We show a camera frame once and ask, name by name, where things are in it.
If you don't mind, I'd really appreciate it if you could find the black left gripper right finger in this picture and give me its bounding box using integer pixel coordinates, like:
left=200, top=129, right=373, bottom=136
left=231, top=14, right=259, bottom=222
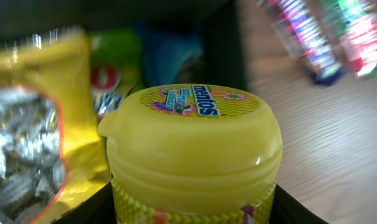
left=271, top=185, right=328, bottom=224

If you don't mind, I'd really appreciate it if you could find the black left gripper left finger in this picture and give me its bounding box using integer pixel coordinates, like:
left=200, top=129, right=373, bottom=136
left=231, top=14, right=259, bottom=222
left=53, top=183, right=116, bottom=224

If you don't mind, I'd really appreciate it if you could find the yellow Hacks candy bag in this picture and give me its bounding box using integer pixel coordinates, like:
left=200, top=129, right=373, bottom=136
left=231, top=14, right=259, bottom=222
left=0, top=29, right=108, bottom=223

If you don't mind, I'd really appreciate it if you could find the yellow Mentos gum bottle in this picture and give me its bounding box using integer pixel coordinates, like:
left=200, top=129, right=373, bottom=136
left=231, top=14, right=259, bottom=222
left=98, top=84, right=283, bottom=224

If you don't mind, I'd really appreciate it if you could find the Haribo gummy candy bag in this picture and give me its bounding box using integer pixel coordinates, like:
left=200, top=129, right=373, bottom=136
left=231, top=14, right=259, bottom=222
left=89, top=28, right=144, bottom=118

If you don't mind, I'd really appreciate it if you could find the blue Oreo cookie pack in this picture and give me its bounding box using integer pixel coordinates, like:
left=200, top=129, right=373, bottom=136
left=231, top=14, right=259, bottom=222
left=136, top=26, right=208, bottom=86

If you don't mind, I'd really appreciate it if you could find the dark green open box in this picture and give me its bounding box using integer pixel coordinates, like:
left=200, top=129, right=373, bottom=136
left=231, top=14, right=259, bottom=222
left=0, top=0, right=248, bottom=90

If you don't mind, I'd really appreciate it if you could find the purple Dairy Milk bar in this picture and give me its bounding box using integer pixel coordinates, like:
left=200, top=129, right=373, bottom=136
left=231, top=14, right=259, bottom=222
left=257, top=0, right=344, bottom=86

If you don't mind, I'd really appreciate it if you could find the green red KitKat Milo bar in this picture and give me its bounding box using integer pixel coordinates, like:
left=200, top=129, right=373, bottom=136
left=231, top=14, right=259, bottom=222
left=320, top=0, right=377, bottom=78

